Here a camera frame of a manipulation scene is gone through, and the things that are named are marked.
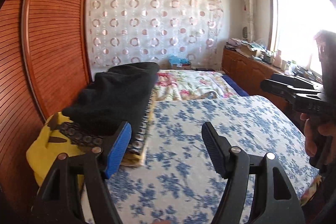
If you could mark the wooden framed window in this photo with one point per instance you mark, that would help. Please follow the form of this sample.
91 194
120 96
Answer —
296 16

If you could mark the sheer circle-pattern curtain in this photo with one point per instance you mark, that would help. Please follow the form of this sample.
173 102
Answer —
157 29

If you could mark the navy medallion patterned cloth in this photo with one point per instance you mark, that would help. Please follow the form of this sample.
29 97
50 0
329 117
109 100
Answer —
78 136

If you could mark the dark blue bed cover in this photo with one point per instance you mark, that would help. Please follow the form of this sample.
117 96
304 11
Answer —
236 85

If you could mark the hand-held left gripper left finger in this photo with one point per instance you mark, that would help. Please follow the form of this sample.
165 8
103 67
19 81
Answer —
118 148

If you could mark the person's left hand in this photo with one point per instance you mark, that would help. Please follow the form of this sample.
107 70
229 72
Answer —
164 222

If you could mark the dark flat object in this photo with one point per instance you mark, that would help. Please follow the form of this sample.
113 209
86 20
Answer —
206 69

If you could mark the pink bottle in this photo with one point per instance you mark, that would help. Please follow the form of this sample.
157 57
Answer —
278 58

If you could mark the pile of papers and boxes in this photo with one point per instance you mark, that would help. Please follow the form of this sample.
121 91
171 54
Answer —
244 48

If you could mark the black printed t-shirt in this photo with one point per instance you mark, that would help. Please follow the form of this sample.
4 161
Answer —
118 92

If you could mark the blue floral bed sheet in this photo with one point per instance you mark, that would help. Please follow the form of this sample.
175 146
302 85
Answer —
183 121

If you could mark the mustard patterned cloth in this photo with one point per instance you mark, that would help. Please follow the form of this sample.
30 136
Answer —
134 159

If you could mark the wooden low cabinet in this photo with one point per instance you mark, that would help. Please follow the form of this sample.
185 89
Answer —
241 66

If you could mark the white tied window curtain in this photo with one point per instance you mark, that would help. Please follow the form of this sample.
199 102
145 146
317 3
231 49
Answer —
248 3

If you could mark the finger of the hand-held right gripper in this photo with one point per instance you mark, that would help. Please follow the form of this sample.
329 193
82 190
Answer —
278 88
294 80

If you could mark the small white fan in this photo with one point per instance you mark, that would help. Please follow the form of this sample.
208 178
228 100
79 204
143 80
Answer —
245 33

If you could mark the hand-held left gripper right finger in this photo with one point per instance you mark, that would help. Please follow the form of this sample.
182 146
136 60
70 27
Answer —
212 148

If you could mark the pink floral quilt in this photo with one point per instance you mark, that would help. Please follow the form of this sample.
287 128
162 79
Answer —
189 82

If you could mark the person's right hand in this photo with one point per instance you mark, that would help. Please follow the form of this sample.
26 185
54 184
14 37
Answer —
311 140

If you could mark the yellow garment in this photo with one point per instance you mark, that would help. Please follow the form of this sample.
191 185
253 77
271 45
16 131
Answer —
44 155

